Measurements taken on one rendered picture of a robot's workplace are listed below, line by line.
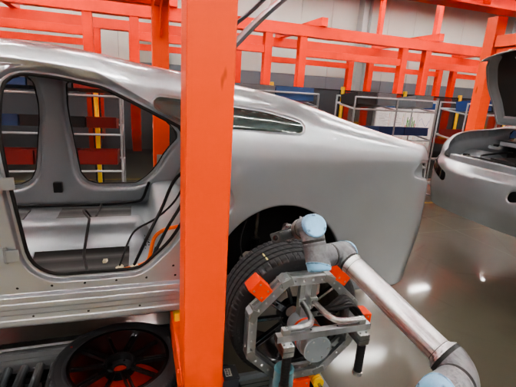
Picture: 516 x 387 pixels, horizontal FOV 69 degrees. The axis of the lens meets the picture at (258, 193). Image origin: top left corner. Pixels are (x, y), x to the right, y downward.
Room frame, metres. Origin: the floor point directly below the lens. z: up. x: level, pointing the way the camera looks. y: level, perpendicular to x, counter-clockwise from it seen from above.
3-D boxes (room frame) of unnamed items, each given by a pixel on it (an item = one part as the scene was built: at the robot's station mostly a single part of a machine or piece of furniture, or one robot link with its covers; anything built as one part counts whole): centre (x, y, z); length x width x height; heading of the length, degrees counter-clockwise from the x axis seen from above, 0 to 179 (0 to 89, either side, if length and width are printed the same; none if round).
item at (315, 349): (1.45, -0.26, 0.85); 0.21 x 0.14 x 0.14; 18
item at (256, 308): (1.52, -0.24, 0.85); 0.54 x 0.07 x 0.54; 108
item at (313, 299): (1.44, -0.37, 1.03); 0.19 x 0.18 x 0.11; 18
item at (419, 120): (7.46, -2.78, 0.97); 1.50 x 0.50 x 1.95; 110
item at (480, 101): (5.00, -3.01, 1.75); 0.68 x 0.16 x 2.45; 18
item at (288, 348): (1.27, -0.14, 0.93); 0.09 x 0.05 x 0.05; 18
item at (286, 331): (1.37, -0.19, 1.03); 0.19 x 0.18 x 0.11; 18
